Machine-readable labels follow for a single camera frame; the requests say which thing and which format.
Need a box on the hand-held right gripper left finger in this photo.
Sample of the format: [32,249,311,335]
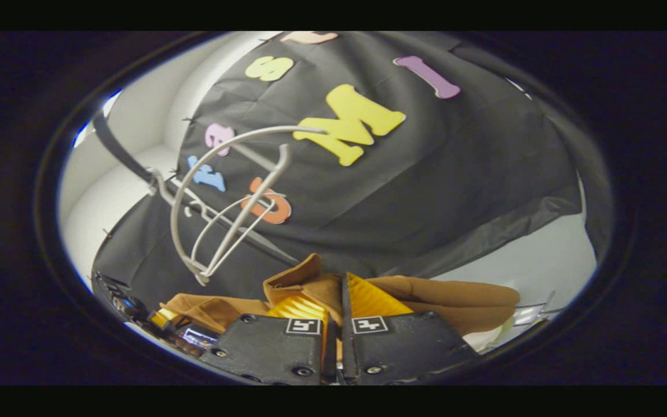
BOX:
[200,295,337,386]

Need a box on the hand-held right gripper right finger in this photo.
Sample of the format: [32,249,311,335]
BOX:
[342,272,479,386]

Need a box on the brown collared shirt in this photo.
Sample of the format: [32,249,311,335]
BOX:
[160,253,521,348]

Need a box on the cream lined laundry hamper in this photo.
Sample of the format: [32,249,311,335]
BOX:
[462,290,558,353]

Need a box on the white plastic clothes hanger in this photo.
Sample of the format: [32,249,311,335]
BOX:
[170,125,327,287]
[190,190,289,274]

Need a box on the black clothes rack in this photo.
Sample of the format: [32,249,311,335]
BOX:
[91,112,162,196]

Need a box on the black backdrop cloth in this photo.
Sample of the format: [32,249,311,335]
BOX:
[91,32,607,303]

